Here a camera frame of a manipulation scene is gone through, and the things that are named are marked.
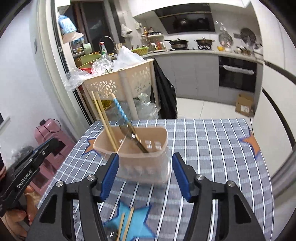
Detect wooden chopstick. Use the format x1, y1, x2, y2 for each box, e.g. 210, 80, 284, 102
116, 213, 125, 241
95, 91, 119, 152
122, 207, 134, 241
91, 91, 118, 152

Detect dark metal knife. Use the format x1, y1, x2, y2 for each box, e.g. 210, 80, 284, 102
118, 117, 148, 153

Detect blue patterned chopstick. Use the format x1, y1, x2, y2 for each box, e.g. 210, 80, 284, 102
111, 93, 138, 141

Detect person left hand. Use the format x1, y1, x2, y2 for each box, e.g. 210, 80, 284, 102
1, 186, 38, 240

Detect pink plastic stool large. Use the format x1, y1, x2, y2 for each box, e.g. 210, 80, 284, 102
34, 118, 75, 166

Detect blue checked tablecloth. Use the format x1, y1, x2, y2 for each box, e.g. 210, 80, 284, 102
33, 119, 274, 240

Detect beige utensil holder caddy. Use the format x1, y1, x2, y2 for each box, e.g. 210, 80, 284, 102
93, 126, 172, 185

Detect white refrigerator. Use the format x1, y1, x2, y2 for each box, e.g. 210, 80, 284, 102
251, 1, 295, 177

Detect cardboard box on floor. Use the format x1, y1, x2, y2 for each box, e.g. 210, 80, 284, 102
235, 93, 254, 117

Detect black hanging garment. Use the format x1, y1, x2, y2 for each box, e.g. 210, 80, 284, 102
153, 59, 178, 119

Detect beige perforated laundry basket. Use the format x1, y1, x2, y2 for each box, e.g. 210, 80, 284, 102
82, 59, 153, 101

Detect black built-in oven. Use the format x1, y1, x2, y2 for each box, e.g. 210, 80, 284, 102
219, 56, 257, 93

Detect clear plastic bags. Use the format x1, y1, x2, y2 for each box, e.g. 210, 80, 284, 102
63, 46, 145, 91

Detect green plastic colander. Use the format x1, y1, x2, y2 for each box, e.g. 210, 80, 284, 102
132, 47, 149, 56

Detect black wok right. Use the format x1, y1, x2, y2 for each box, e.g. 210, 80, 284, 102
194, 38, 215, 50

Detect black wok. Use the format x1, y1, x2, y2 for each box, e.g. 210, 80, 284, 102
194, 38, 215, 50
165, 38, 188, 50

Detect black wok left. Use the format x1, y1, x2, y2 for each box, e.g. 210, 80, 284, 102
165, 38, 188, 50

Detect black range hood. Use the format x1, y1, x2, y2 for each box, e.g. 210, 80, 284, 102
154, 3, 215, 34

